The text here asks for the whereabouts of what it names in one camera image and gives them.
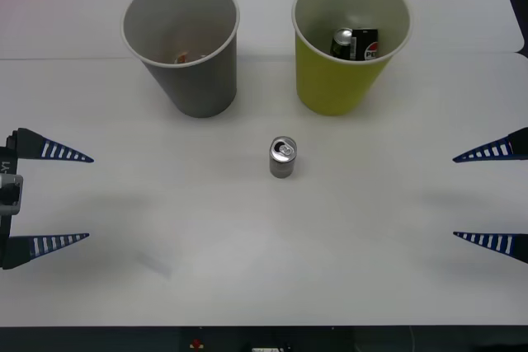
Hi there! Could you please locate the silver and black drink can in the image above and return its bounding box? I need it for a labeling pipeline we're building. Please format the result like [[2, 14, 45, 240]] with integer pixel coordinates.
[[268, 135, 298, 179]]

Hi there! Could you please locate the yellow-green plastic waste bin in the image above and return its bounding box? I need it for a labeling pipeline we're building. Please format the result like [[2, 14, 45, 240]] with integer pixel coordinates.
[[291, 0, 413, 117]]

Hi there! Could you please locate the grey plastic waste bin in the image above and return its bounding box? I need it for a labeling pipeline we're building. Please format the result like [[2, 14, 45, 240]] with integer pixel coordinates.
[[120, 0, 241, 119]]

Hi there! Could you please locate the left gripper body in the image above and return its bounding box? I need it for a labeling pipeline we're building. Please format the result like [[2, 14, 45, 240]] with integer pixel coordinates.
[[0, 131, 20, 265]]

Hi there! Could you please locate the green drink can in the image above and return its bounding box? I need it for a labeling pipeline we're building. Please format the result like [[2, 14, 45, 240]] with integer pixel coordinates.
[[329, 28, 355, 59]]

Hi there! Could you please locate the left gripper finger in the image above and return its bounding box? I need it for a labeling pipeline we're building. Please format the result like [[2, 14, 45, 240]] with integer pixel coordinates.
[[12, 127, 95, 163], [2, 232, 91, 270]]

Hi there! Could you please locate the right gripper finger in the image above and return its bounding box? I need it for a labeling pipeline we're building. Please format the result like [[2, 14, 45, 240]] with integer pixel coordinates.
[[452, 231, 528, 265], [452, 127, 528, 163]]

